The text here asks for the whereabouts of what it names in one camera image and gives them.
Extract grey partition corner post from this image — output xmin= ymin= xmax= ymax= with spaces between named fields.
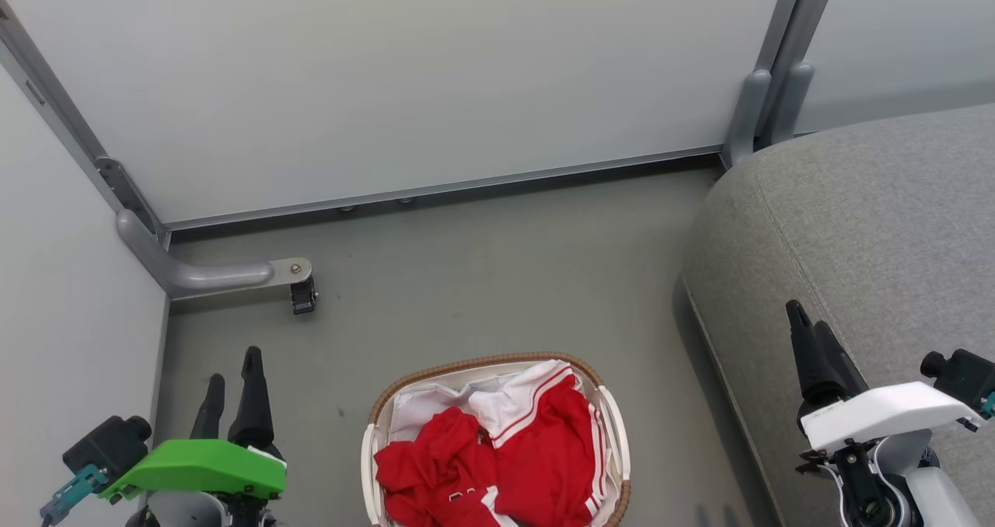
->
xmin=0 ymin=0 xmax=170 ymax=244

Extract small black caster wheel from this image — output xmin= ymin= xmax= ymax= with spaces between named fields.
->
xmin=291 ymin=277 xmax=319 ymax=316

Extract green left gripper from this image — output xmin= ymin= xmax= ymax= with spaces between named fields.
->
xmin=99 ymin=346 xmax=288 ymax=503

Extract wicker-rimmed white laundry basket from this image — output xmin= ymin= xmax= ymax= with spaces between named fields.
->
xmin=360 ymin=351 xmax=633 ymax=527

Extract teal left camera connector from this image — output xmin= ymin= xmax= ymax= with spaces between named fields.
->
xmin=40 ymin=465 xmax=110 ymax=527

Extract grey partition foot bracket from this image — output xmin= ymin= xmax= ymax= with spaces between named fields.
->
xmin=116 ymin=208 xmax=314 ymax=301

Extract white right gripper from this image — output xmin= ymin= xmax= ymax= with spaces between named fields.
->
xmin=786 ymin=300 xmax=986 ymax=455

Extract grey fabric sofa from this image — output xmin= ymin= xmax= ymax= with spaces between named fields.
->
xmin=682 ymin=103 xmax=995 ymax=527

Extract red and white clothes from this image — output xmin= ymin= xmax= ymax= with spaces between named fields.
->
xmin=373 ymin=359 xmax=617 ymax=527

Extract grey partition bottom rail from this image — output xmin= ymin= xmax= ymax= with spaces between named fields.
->
xmin=162 ymin=145 xmax=725 ymax=234

